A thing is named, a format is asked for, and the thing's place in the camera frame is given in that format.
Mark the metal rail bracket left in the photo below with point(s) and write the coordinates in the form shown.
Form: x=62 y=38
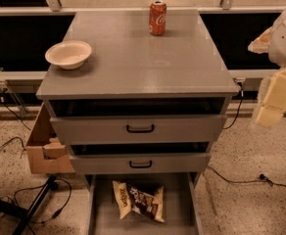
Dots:
x=7 y=89

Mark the grey drawer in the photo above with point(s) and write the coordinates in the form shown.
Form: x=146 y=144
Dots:
x=104 y=121
x=114 y=159
x=179 y=213

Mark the brown chip bag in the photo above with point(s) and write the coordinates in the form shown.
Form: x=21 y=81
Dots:
x=131 y=199

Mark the white paper bowl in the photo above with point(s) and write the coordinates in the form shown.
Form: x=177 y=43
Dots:
x=68 y=55

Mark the black drawer handle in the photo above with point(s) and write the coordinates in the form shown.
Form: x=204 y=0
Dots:
x=140 y=129
x=138 y=165

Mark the grey bottom drawer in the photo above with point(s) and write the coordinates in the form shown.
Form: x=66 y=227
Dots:
x=179 y=213

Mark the black middle drawer handle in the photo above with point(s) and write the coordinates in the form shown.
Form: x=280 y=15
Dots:
x=138 y=165

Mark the cardboard box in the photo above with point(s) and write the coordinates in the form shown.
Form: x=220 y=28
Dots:
x=45 y=152

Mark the orange soda can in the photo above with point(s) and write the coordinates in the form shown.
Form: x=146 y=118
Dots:
x=157 y=17

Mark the grey drawer cabinet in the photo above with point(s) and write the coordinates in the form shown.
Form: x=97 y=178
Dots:
x=130 y=63

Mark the black top drawer handle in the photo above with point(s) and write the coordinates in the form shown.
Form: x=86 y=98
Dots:
x=140 y=129

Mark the grey middle drawer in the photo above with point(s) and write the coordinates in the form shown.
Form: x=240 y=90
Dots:
x=114 y=159

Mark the black tripod stand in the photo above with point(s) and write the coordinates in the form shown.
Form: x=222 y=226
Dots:
x=25 y=215

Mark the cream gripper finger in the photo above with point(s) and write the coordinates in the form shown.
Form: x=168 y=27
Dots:
x=271 y=100
x=261 y=44

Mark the grey top drawer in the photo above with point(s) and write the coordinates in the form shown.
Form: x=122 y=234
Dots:
x=104 y=121

